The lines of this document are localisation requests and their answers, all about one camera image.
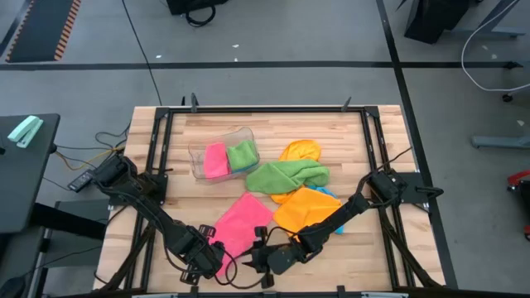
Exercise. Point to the mint green stapler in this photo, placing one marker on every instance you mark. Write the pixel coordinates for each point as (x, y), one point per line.
(25, 131)

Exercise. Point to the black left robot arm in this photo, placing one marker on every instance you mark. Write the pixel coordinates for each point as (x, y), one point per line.
(136, 194)

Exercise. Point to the pink microfiber towel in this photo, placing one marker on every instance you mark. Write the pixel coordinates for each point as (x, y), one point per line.
(242, 219)
(216, 161)

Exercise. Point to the black side table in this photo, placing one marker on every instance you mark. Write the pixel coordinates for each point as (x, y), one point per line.
(25, 186)

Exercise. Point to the black mat with orange edge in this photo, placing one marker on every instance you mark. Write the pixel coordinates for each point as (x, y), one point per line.
(41, 29)

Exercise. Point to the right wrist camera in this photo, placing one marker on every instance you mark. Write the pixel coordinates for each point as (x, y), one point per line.
(261, 232)

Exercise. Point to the red and black stool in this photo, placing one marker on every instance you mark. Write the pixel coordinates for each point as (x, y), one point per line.
(519, 179)

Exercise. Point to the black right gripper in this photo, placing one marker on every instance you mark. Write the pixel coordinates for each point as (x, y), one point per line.
(275, 258)

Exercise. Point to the green microfiber towel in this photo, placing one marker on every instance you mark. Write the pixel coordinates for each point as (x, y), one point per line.
(285, 176)
(242, 155)

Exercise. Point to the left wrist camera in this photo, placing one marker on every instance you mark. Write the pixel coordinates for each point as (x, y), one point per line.
(207, 231)

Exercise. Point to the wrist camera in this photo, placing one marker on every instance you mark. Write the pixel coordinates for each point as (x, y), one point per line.
(261, 232)
(207, 231)

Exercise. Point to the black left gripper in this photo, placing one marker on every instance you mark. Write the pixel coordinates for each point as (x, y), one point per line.
(211, 258)

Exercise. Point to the orange microfiber towel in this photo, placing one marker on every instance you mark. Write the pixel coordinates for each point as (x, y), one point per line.
(302, 150)
(306, 209)

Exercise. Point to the grey desk foot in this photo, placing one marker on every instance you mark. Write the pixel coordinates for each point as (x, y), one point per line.
(501, 142)

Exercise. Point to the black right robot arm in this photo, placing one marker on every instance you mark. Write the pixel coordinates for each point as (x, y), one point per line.
(352, 207)

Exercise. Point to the black power adapter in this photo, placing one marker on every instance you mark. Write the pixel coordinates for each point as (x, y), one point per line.
(80, 181)

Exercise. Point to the black caster wheel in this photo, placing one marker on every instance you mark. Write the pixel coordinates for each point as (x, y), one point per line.
(507, 98)

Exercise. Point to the clear plastic bin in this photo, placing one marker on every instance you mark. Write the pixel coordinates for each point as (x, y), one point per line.
(195, 159)

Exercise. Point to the grey desk leg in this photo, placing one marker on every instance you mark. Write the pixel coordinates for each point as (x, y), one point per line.
(492, 30)

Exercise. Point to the black cabinet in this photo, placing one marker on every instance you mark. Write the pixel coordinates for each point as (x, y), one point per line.
(435, 18)

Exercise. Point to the black equipment box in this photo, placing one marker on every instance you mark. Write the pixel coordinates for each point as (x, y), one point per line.
(194, 5)

